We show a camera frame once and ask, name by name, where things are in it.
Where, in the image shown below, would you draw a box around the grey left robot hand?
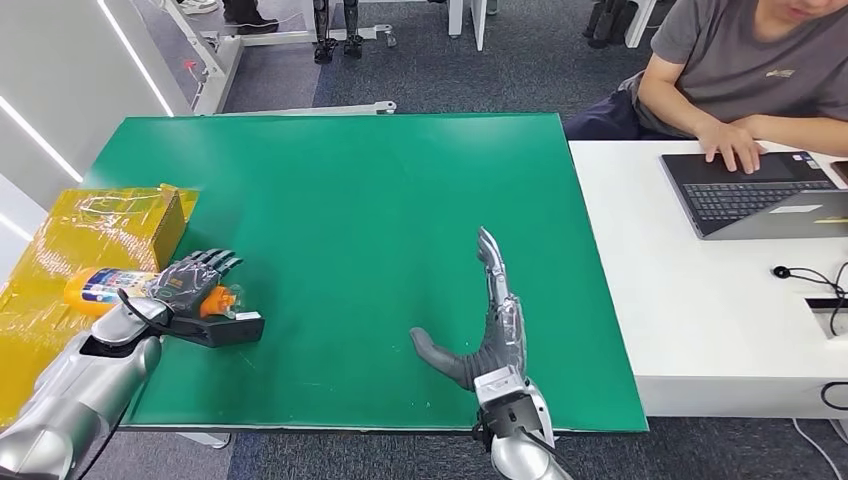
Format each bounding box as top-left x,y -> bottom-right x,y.
144,248 -> 245,319

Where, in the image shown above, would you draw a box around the white desk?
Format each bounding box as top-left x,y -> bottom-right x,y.
568,139 -> 848,420

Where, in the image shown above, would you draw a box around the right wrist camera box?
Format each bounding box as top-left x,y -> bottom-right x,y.
473,365 -> 556,452

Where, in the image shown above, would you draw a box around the white metal stand frame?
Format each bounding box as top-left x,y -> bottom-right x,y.
158,0 -> 399,117

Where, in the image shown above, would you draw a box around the dark grey laptop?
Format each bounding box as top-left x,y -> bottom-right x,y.
660,150 -> 848,241

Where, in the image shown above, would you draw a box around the white table legs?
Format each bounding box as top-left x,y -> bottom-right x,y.
448,0 -> 490,52

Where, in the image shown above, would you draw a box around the small yellow taped cardboard box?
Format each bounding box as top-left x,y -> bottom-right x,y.
46,185 -> 201,274

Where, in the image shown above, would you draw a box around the black robot leg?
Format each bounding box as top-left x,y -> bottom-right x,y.
312,0 -> 338,66
343,0 -> 364,60

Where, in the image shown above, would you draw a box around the person's right hand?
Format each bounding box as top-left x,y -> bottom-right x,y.
697,120 -> 770,175

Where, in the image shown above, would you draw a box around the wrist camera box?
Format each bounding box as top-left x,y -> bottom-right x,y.
473,365 -> 556,452
168,309 -> 266,350

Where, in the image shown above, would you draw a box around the black cable with round plug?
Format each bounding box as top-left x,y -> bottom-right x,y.
771,264 -> 848,336

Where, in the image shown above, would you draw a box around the person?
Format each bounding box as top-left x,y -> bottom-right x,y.
563,0 -> 848,175

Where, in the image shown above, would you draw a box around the black shoes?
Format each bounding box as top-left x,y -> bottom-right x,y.
221,0 -> 281,36

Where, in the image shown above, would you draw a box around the black looped cable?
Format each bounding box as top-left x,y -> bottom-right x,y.
820,382 -> 848,412

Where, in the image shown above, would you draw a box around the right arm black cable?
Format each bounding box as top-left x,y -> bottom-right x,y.
516,427 -> 574,480

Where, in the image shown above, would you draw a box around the white floor cable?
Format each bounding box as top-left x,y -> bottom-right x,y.
791,417 -> 848,480

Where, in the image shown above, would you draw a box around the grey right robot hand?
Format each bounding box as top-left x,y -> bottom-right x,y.
408,227 -> 530,393

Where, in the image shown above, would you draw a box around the large yellow taped cardboard box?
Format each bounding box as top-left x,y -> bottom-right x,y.
0,261 -> 167,431

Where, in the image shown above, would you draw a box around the orange plastic bottle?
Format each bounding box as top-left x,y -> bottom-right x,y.
62,266 -> 243,318

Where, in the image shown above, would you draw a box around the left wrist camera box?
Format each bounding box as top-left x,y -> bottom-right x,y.
168,309 -> 266,350

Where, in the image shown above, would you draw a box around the white slanted table leg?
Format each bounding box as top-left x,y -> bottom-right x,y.
623,0 -> 658,49

